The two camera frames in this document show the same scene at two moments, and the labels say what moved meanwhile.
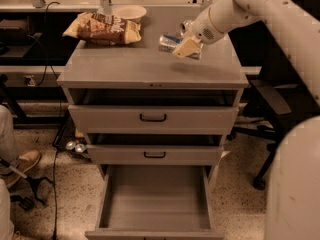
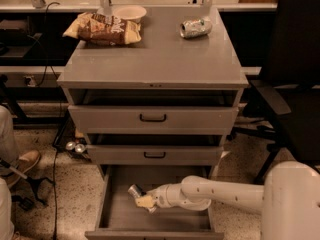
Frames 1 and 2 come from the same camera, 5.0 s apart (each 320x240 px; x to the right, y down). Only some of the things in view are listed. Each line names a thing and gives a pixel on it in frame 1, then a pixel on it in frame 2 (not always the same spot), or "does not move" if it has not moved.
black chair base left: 27,202 does not move
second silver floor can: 80,148 does not move
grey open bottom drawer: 155,202 does not move
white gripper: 202,30 to 163,196
